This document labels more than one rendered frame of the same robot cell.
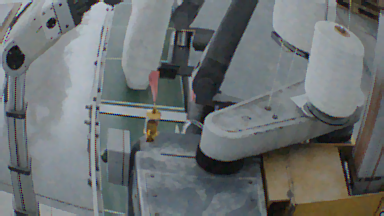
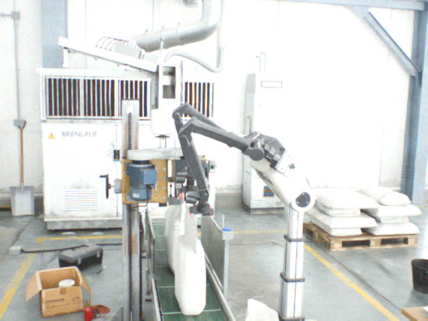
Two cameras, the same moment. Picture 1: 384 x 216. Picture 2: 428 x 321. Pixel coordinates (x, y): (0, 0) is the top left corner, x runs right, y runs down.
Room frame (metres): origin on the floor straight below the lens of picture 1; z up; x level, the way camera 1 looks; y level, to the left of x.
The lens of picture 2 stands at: (4.40, 0.07, 1.78)
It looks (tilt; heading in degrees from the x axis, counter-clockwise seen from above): 8 degrees down; 179
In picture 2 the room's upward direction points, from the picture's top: 1 degrees clockwise
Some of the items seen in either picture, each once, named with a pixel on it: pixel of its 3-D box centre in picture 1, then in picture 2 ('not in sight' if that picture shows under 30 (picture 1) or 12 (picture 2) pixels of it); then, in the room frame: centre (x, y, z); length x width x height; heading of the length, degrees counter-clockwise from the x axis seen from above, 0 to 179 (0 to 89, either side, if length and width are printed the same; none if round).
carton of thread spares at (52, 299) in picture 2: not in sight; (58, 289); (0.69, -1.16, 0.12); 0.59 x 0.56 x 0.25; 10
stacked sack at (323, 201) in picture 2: not in sight; (348, 200); (-1.04, 1.85, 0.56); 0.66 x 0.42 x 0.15; 100
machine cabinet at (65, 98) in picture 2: not in sight; (130, 148); (-1.99, -0.96, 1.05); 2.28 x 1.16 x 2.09; 100
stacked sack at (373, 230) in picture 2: not in sight; (389, 227); (-1.16, 2.44, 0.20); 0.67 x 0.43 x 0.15; 100
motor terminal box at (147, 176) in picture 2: not in sight; (148, 178); (1.44, -0.30, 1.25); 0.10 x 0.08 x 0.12; 125
